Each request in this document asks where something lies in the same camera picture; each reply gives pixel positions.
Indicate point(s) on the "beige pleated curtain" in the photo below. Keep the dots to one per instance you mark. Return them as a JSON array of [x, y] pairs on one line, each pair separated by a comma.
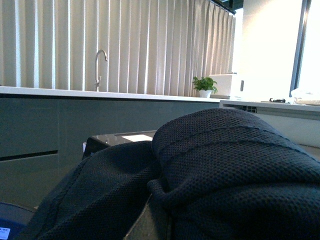
[[154, 47]]

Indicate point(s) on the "green potted plant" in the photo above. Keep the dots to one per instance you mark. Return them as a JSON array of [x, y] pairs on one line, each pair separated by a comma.
[[205, 86]]

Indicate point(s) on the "white box appliance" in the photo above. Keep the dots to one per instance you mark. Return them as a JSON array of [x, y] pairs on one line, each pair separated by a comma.
[[229, 86]]

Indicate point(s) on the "white kitchen countertop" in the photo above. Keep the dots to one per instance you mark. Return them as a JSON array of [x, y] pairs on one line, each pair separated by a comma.
[[61, 93]]

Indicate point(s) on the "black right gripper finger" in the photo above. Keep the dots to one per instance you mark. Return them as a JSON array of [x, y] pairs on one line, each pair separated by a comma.
[[153, 223]]

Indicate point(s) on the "clear plastic bag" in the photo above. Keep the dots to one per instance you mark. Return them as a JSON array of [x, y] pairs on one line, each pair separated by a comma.
[[303, 96]]

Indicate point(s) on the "dark navy mesh garment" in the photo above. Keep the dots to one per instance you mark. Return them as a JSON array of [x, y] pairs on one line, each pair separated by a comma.
[[226, 174]]

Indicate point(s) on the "grey kitchen cabinet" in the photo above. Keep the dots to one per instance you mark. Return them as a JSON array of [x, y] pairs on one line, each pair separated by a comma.
[[42, 138]]

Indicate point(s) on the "grey front-load washing machine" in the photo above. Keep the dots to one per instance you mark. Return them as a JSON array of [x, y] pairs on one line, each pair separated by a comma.
[[99, 199]]

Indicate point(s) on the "black gas stove burner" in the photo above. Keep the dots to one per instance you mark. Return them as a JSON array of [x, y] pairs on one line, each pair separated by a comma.
[[277, 100]]

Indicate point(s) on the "chrome gooseneck faucet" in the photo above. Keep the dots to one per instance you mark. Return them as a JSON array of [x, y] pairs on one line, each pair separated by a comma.
[[97, 68]]

